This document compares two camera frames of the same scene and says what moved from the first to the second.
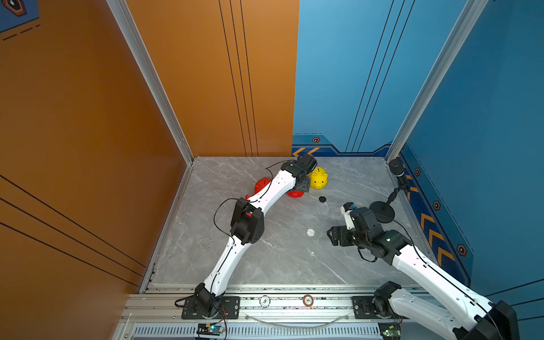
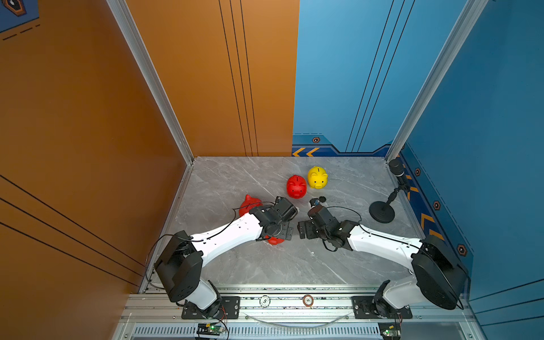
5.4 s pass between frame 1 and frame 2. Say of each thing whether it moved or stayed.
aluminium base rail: stayed
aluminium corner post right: stayed
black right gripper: moved
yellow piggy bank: stayed
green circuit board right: stayed
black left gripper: moved
